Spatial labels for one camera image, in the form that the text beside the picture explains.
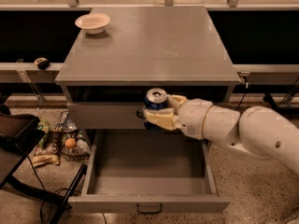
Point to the orange fruit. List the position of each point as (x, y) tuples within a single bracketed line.
[(70, 142)]

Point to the black tape measure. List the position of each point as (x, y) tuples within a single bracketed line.
[(42, 63)]

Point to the blue pepsi can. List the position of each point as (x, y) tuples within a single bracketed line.
[(155, 99)]

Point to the green chip bag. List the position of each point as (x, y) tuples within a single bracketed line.
[(47, 149)]

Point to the grey drawer cabinet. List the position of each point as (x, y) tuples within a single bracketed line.
[(177, 49)]

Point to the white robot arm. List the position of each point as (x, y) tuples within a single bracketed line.
[(257, 134)]

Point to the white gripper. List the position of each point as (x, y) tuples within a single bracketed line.
[(192, 117)]

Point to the black wheeled stand leg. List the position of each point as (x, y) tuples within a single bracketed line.
[(269, 99)]

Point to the white bowl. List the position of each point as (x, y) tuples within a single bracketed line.
[(93, 23)]

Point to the grey metal rail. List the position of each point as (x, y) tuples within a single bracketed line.
[(9, 72)]

